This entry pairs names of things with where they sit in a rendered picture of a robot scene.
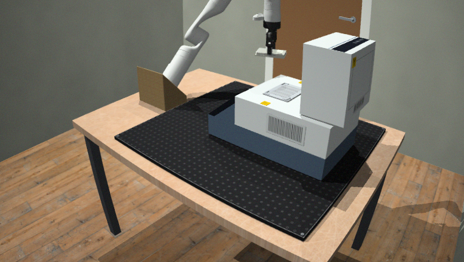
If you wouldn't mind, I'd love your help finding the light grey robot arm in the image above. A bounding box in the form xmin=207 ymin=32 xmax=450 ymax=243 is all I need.
xmin=163 ymin=0 xmax=281 ymax=87

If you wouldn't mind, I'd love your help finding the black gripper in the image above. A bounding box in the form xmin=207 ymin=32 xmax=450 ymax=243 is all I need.
xmin=263 ymin=21 xmax=281 ymax=56

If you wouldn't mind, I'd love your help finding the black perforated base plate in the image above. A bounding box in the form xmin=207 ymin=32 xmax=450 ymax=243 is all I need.
xmin=114 ymin=81 xmax=386 ymax=241

